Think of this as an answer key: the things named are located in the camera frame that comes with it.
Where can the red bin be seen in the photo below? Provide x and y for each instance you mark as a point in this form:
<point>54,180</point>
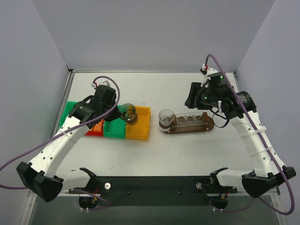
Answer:
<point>97,134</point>

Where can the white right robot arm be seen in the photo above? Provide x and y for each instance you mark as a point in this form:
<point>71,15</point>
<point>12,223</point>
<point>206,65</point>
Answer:
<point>240,110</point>

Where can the yellow bin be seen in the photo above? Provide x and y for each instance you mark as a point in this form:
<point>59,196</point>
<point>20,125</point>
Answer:
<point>140,130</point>

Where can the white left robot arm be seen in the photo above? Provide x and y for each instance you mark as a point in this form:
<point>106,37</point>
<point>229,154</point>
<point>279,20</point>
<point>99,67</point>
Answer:
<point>40,173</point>

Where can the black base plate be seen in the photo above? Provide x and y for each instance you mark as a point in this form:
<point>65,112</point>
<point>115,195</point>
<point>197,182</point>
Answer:
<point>156,190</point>

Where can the aluminium frame rail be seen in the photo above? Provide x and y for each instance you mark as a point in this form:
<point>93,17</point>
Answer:
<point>239,191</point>

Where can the clear glass cup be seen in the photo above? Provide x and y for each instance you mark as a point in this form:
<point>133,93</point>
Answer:
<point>166,118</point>
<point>129,113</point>

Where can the green bin with toothbrushes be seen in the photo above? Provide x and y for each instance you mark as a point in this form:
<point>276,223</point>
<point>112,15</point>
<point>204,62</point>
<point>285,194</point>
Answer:
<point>68,107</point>

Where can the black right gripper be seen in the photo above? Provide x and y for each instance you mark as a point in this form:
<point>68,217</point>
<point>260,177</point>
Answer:
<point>192,95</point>

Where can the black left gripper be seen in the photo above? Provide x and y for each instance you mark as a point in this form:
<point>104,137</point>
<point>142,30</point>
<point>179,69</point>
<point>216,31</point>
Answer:
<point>113,115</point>

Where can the dark wooden oval tray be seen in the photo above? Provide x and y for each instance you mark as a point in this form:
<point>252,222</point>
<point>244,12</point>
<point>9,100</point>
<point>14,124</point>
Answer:
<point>208,127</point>

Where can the green bin with cups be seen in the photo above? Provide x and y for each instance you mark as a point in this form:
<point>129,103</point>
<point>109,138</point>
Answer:
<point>114,129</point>

